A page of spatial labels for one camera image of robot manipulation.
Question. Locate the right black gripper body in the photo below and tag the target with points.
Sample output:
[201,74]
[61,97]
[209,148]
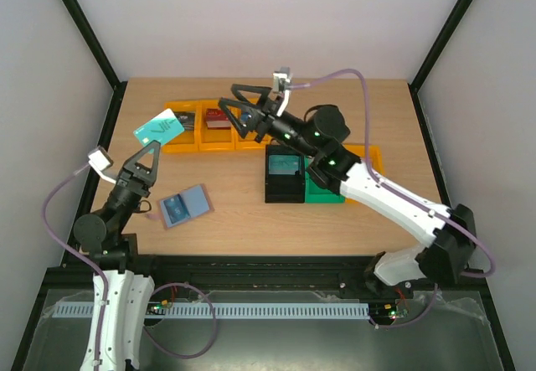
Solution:
[263,114]

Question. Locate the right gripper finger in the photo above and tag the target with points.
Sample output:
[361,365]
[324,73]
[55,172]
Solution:
[239,91]
[234,120]

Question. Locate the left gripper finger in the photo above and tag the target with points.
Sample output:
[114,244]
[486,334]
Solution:
[144,161]
[154,149]

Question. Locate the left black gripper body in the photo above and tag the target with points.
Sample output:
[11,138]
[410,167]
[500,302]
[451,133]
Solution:
[137,186]

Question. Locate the blue VIP card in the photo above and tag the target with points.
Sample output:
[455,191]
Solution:
[175,211]

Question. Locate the pink card holder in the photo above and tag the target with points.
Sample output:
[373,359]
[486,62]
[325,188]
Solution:
[197,200]

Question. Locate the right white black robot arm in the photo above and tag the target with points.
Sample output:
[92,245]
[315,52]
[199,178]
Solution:
[444,236]

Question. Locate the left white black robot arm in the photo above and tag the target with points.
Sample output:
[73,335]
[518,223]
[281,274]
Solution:
[121,294]

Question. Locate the red card stack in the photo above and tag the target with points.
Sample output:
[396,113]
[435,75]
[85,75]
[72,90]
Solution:
[216,119]

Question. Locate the black card stack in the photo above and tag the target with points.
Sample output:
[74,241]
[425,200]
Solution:
[187,119]

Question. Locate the teal card stack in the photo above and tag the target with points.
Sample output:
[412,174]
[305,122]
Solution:
[284,165]

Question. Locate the yellow bin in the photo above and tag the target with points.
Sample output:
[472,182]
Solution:
[188,141]
[374,153]
[248,142]
[212,140]

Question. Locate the yellow bin middle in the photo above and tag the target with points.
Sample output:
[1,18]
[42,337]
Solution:
[212,140]

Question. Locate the yellow bin left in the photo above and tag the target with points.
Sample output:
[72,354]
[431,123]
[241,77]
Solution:
[188,141]

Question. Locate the black bin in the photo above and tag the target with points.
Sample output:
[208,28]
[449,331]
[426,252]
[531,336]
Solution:
[284,189]

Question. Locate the green bin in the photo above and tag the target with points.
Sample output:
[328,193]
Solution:
[316,195]

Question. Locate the yellow bin far right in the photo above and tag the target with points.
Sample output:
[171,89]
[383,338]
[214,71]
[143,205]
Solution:
[374,153]

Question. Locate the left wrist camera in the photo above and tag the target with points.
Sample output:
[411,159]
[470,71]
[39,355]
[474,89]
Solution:
[100,162]

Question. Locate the white slotted cable duct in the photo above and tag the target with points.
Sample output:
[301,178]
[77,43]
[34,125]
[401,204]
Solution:
[261,311]

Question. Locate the left black frame post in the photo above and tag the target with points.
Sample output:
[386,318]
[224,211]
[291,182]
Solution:
[87,33]

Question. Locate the black frame post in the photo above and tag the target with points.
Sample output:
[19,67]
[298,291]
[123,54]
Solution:
[442,39]
[87,33]

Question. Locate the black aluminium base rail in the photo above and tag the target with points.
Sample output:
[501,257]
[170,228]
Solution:
[341,274]

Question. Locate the right black frame post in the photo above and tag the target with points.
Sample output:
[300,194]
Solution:
[442,39]

